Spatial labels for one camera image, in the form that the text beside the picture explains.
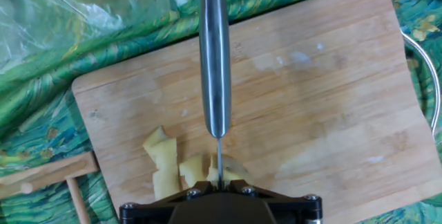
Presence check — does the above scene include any clear plastic bag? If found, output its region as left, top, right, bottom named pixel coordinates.
left=0, top=0, right=242, bottom=76

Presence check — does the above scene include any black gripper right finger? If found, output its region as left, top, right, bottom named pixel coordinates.
left=221, top=178, right=324, bottom=224

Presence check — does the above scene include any wooden cutting board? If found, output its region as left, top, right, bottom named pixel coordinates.
left=71, top=0, right=442, bottom=224

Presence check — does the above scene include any steel cleaver knife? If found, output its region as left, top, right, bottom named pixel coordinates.
left=198, top=0, right=233, bottom=189

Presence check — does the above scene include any thin yellow potato slice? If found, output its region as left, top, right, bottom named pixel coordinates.
left=151, top=137, right=182, bottom=202
left=178, top=153, right=208, bottom=188
left=142, top=125, right=171, bottom=165

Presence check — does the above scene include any wooden peg rack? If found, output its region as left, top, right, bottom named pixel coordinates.
left=0, top=151, right=101, bottom=224

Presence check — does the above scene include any painted landscape tablecloth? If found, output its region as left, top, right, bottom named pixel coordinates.
left=0, top=0, right=442, bottom=224

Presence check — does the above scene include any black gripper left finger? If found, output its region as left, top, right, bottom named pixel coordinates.
left=119, top=178, right=219, bottom=224

